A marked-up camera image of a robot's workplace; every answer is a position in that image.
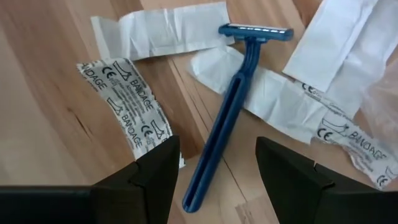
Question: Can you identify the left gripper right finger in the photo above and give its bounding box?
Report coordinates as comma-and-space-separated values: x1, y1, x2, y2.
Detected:
256, 136, 398, 224

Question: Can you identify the blue disposable razor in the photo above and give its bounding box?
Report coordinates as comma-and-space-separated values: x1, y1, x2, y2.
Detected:
182, 23, 295, 214

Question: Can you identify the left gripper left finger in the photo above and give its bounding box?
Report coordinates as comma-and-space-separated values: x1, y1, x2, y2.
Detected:
91, 135, 182, 224

